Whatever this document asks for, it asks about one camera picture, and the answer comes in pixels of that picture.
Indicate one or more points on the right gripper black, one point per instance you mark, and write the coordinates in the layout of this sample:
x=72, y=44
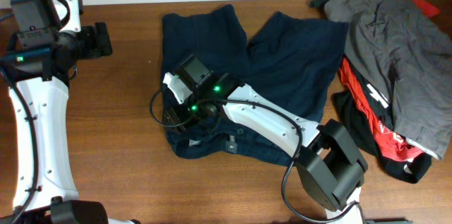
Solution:
x=177, y=119

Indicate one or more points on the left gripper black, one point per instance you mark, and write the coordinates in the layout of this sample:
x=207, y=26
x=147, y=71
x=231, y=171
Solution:
x=97, y=37

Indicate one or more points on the navy blue shorts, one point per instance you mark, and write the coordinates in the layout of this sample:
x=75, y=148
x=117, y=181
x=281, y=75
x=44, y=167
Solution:
x=290, y=62

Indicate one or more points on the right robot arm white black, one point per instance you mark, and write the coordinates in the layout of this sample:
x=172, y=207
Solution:
x=329, y=164

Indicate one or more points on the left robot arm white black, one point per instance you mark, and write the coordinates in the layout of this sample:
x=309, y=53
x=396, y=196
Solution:
x=40, y=61

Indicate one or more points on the red and black garment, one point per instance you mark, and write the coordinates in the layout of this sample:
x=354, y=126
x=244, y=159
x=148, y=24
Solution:
x=366, y=114

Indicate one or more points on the grey shorts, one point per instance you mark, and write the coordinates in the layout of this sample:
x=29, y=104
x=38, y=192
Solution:
x=407, y=58

